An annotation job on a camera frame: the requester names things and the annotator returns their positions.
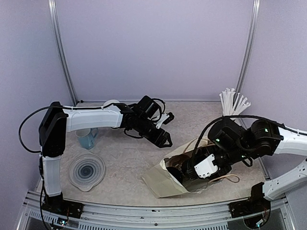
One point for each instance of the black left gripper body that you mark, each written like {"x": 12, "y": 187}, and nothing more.
{"x": 143, "y": 129}

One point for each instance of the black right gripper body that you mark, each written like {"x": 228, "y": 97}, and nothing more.
{"x": 237, "y": 153}

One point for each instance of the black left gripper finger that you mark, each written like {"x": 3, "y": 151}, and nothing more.
{"x": 168, "y": 140}
{"x": 165, "y": 145}

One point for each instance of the cream paper bag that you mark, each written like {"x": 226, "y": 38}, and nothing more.
{"x": 165, "y": 179}

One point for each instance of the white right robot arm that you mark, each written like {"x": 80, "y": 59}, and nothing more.
{"x": 284, "y": 150}

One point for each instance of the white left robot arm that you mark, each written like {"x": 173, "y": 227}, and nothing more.
{"x": 59, "y": 121}

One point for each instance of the stack of paper cups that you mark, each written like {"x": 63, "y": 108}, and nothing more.
{"x": 110, "y": 102}

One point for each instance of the wrapped white straws bundle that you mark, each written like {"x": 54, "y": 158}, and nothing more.
{"x": 233, "y": 103}

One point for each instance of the blue glass cup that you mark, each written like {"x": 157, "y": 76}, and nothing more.
{"x": 86, "y": 137}

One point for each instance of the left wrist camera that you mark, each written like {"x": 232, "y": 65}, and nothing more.
{"x": 164, "y": 120}

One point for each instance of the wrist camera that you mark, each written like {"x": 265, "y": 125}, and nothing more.
{"x": 206, "y": 167}
{"x": 164, "y": 120}

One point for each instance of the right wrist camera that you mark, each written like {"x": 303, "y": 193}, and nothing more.
{"x": 206, "y": 167}

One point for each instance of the aluminium front rail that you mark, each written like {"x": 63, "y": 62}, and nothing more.
{"x": 112, "y": 217}

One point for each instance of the right aluminium post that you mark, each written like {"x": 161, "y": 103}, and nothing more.
{"x": 249, "y": 45}

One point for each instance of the aluminium post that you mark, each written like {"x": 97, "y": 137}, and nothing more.
{"x": 249, "y": 45}
{"x": 56, "y": 30}

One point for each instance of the left aluminium post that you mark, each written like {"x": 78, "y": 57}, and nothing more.
{"x": 56, "y": 30}

